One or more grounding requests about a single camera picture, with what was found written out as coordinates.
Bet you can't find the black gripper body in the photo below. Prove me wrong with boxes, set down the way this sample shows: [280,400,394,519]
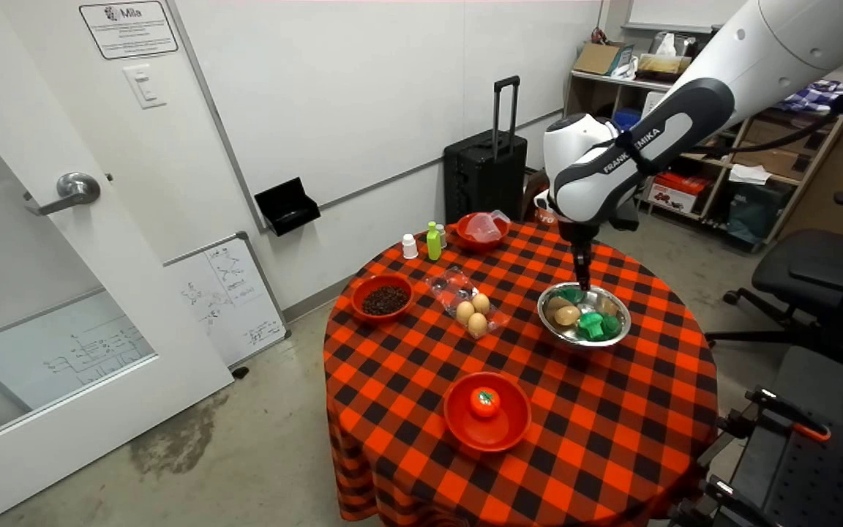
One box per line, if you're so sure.
[555,217,605,259]

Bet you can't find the silver metal bowl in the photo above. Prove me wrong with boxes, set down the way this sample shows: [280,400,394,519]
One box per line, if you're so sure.
[532,277,634,352]

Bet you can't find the red bowl holding plastic bag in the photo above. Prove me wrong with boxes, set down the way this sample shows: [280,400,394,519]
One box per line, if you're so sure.
[450,210,516,255]

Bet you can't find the clear plastic egg carton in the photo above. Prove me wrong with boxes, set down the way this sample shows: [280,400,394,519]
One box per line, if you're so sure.
[423,265,513,343]

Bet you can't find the red bowl holding toy tomato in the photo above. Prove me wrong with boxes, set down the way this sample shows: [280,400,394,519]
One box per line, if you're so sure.
[442,368,535,457]

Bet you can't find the red bowl holding dark beans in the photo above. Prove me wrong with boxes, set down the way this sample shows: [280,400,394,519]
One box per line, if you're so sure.
[349,273,419,324]

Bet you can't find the bright green toy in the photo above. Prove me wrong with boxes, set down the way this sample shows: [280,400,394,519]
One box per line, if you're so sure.
[574,306,624,344]

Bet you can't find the clear plastic bag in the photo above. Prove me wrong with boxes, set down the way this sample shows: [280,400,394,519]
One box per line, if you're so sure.
[462,208,513,246]

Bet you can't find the red white box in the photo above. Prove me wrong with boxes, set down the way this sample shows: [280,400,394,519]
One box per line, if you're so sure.
[652,169,713,217]

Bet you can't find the black suitcase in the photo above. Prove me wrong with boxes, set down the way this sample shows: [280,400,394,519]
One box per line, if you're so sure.
[442,72,530,224]

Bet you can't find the red black checkered tablecloth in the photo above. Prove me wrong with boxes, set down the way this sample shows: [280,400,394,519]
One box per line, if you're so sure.
[318,219,722,527]

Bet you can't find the green plastic bottle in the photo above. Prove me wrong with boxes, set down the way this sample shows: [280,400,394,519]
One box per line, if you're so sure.
[423,219,447,262]

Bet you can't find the wooden storage shelf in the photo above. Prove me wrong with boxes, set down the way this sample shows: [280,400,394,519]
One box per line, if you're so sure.
[561,68,843,246]

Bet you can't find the orange toy tomato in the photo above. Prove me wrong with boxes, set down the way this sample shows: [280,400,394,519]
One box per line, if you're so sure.
[466,382,504,423]

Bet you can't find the dark green bag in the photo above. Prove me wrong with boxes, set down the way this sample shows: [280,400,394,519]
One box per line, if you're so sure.
[722,185,786,248]

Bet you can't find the open cardboard box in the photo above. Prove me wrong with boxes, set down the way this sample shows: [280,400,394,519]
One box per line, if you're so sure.
[570,40,625,78]

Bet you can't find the white paper stack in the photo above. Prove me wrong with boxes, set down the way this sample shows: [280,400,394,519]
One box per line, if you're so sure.
[726,161,772,191]

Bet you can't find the flat brown cardboard box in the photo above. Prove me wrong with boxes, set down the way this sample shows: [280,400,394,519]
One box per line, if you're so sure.
[634,53,691,84]

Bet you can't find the dark brown beans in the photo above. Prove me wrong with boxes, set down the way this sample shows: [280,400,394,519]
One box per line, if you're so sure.
[361,284,410,317]

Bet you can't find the stacked cardboard boxes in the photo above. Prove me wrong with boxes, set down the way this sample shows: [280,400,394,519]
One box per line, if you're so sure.
[732,116,817,178]

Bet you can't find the black office chair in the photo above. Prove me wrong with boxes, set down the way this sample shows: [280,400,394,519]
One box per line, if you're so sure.
[707,173,843,385]

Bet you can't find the black orange clamp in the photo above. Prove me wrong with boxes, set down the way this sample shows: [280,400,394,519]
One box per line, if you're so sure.
[750,385,838,447]
[694,475,766,527]

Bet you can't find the brown wooden panel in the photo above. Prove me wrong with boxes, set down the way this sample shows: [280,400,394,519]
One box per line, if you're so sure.
[779,109,843,246]

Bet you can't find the blue white patterned cloth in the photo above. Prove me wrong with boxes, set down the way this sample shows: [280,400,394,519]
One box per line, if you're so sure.
[781,78,843,116]

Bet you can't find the small leaning whiteboard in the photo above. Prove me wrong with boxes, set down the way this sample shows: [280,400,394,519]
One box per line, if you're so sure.
[164,232,289,372]

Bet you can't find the small white door notice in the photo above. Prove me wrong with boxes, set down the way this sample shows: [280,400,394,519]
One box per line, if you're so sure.
[122,62,170,110]

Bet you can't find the white door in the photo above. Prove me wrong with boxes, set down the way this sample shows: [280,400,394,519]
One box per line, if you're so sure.
[0,0,241,527]

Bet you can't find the white door sign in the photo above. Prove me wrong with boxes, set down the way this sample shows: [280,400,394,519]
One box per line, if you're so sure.
[75,0,181,65]

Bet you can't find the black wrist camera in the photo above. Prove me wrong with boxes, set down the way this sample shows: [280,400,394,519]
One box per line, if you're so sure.
[605,192,647,235]

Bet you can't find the framed wall whiteboard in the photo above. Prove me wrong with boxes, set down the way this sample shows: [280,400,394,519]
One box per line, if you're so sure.
[624,0,750,34]

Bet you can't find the large wall whiteboard panel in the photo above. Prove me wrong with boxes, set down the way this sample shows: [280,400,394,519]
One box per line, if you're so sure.
[164,0,609,238]

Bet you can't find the black wall tray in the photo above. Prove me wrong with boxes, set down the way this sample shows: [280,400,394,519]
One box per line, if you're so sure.
[251,176,324,238]

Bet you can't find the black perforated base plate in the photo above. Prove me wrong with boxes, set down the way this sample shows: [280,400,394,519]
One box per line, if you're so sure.
[721,344,843,527]

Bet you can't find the silver door handle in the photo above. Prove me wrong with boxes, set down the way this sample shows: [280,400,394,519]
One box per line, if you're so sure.
[21,169,104,219]

